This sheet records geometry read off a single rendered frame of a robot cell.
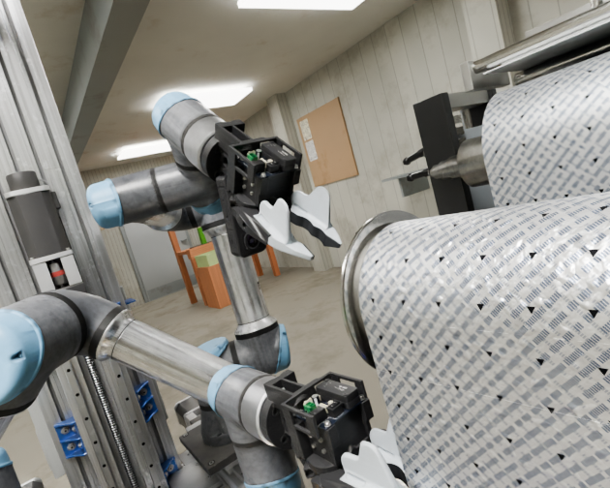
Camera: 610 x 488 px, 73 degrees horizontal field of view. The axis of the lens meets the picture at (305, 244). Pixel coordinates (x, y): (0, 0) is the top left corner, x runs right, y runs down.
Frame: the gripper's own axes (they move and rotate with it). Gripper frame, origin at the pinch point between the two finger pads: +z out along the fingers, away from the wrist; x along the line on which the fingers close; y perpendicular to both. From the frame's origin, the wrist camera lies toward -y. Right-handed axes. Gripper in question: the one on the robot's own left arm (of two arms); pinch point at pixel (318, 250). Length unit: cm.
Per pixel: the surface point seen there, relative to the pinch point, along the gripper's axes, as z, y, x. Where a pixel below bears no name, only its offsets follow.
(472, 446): 23.6, 2.9, -7.2
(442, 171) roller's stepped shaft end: -0.4, 4.5, 22.8
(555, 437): 26.3, 8.6, -7.1
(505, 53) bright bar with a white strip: 1.1, 20.5, 23.3
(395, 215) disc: 7.5, 9.4, 0.7
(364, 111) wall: -306, -157, 392
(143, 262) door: -634, -594, 205
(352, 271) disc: 9.4, 7.3, -6.2
